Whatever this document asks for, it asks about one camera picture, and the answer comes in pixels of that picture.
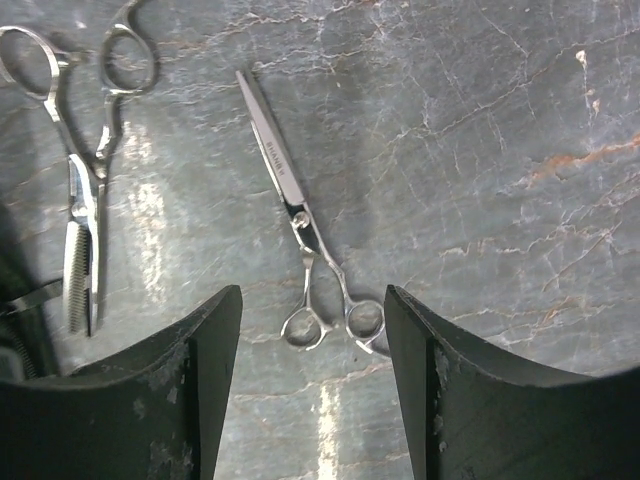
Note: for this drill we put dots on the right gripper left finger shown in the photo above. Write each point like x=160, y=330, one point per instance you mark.
x=154, y=410

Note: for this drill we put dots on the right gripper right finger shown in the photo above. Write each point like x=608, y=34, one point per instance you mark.
x=472, y=410

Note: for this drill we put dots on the silver scissors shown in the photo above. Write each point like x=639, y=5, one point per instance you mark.
x=304, y=328
x=88, y=174

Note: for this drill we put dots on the black zip tool case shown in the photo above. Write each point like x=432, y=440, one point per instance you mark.
x=27, y=349

